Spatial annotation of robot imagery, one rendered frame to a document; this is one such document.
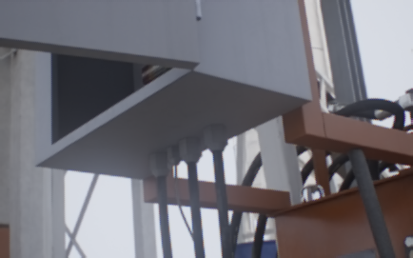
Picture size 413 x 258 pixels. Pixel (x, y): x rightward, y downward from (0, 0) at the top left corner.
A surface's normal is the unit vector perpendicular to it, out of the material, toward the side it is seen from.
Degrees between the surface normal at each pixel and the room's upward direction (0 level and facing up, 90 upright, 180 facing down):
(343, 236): 90
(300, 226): 90
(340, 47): 90
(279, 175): 91
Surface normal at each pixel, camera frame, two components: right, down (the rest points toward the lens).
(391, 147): 0.63, -0.31
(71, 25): 0.44, -0.34
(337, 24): -0.77, -0.15
